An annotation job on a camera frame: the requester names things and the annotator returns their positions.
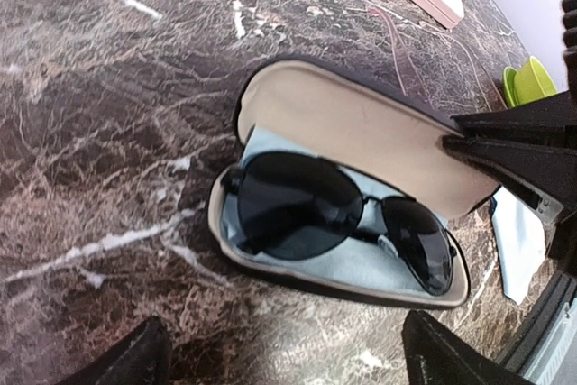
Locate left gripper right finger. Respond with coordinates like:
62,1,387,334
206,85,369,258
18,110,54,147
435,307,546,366
401,310,530,385

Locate pink translucent sunglasses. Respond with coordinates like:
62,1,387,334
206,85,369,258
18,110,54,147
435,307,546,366
367,6,506,115

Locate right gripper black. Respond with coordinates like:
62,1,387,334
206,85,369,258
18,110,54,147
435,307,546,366
442,0,576,277

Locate green plate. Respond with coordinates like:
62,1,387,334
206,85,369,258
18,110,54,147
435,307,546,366
502,66,517,108

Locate black front rail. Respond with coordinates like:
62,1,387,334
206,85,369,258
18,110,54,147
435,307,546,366
496,271,576,375

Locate light blue cloth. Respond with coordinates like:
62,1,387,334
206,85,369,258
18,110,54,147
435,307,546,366
221,127,455,297
491,188,545,306

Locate black glasses case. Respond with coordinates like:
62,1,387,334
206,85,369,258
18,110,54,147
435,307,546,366
207,57,497,310

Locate white slotted cable duct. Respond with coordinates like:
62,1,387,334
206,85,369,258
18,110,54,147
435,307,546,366
522,300,576,384

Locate green bowl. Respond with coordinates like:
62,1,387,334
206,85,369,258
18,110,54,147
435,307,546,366
513,56,557,105

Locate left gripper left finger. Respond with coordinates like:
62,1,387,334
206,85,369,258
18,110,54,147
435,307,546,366
58,316,171,385

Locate black aviator sunglasses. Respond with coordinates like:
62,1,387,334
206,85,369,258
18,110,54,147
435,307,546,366
221,151,457,297

